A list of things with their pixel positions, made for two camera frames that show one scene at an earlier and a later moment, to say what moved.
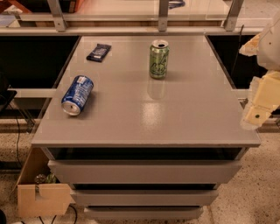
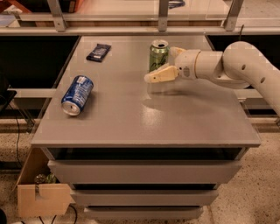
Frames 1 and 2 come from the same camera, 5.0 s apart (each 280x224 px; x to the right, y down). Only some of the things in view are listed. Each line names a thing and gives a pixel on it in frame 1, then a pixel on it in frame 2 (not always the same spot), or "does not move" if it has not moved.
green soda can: x=158 y=59 does not move
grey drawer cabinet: x=144 y=127 does not move
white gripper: x=270 y=51 to x=186 y=63
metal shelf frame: x=163 y=17 does not move
